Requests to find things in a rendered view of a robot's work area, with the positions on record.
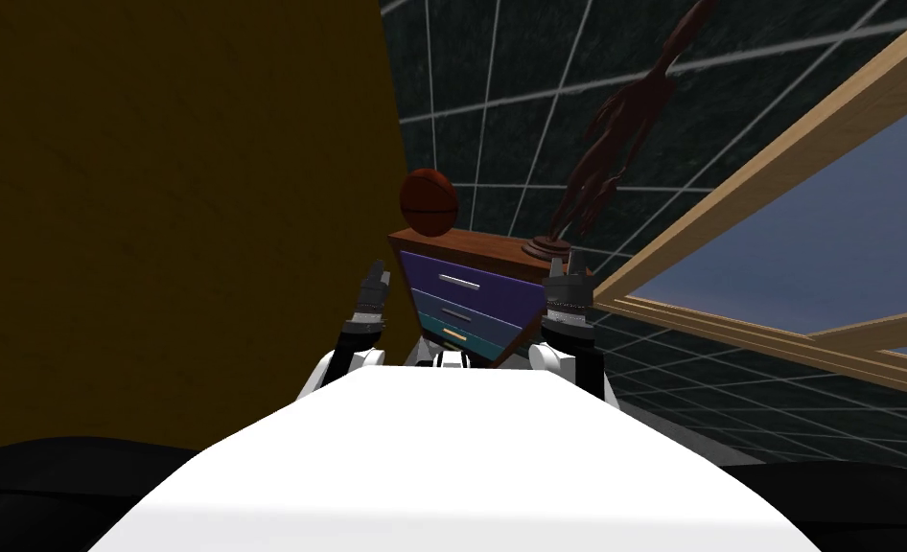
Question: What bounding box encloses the wooden framed window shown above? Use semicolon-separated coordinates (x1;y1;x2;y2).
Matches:
591;0;907;405

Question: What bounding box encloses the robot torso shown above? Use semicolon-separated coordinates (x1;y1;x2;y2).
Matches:
87;348;825;552

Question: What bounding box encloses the brown dresser with purple drawers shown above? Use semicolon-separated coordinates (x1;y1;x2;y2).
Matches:
387;0;722;370

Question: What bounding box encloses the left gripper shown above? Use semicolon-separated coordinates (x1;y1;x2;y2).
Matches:
353;260;393;320

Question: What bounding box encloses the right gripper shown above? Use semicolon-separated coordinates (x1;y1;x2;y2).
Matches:
541;248;597;315

